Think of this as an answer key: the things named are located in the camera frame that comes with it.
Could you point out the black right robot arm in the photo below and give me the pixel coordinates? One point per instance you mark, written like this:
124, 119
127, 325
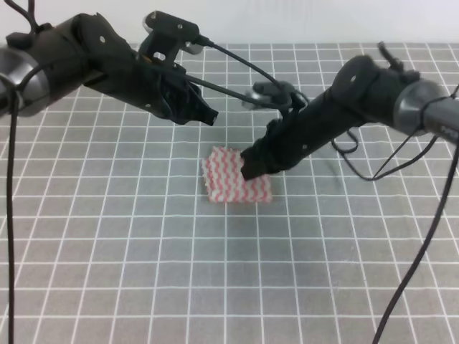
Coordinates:
361, 93

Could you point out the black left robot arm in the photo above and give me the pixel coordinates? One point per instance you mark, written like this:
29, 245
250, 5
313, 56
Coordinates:
86, 50

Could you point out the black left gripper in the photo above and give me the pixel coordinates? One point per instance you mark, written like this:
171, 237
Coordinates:
162, 91

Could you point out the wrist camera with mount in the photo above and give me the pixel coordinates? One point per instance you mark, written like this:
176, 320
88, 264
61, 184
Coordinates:
286, 94
167, 35

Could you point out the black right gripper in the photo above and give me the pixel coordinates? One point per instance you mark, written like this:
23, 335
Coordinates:
280, 149

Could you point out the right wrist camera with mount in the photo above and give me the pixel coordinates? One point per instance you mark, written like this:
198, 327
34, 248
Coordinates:
286, 94

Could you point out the pink white wavy striped towel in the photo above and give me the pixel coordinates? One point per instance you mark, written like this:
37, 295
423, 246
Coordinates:
225, 183

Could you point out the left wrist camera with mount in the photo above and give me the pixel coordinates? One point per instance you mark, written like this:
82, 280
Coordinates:
167, 35

